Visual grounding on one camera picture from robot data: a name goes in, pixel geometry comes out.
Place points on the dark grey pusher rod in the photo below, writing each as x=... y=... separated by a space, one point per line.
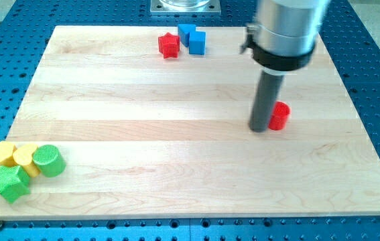
x=264 y=101

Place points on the red cylinder block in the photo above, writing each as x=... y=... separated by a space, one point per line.
x=279 y=116

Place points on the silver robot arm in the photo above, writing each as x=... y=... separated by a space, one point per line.
x=282 y=37

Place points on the red star block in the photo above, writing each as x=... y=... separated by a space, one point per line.
x=169 y=45

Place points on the green star block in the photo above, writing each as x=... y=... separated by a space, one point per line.
x=14 y=183

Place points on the blue cube block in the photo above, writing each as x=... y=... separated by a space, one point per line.
x=197 y=42

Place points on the blue heart block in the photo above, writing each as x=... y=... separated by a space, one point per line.
x=184 y=31

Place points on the wooden board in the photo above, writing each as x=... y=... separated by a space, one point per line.
x=148 y=137

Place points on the green cylinder block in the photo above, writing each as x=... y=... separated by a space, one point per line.
x=49 y=160

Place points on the yellow heart block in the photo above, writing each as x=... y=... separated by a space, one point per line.
x=23 y=156

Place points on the yellow hexagon block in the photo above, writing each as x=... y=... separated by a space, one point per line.
x=6 y=153

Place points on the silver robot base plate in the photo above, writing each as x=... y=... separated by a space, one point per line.
x=184 y=7

